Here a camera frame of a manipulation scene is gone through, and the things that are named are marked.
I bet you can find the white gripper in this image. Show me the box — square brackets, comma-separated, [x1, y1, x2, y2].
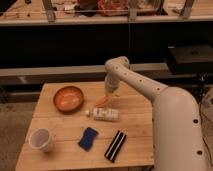
[105, 74, 120, 107]

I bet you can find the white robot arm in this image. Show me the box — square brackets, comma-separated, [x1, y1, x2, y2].
[105, 56, 208, 171]

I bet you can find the orange ceramic bowl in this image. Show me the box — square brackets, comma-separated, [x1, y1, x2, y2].
[53, 86, 84, 113]

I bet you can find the white plastic bottle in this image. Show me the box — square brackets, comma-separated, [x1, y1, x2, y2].
[85, 108, 119, 122]

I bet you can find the wooden folding table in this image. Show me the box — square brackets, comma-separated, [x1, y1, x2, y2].
[16, 82, 153, 171]

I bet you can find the blue sponge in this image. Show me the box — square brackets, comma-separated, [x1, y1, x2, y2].
[78, 127, 98, 151]

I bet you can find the black white striped brush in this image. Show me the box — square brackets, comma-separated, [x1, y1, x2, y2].
[104, 131, 127, 163]

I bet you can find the white paper cup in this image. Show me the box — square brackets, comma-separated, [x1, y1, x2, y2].
[28, 128, 53, 153]

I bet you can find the black box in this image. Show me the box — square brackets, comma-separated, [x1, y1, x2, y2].
[166, 45, 213, 74]

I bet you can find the long workbench shelf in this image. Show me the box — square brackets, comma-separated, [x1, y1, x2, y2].
[0, 0, 213, 26]

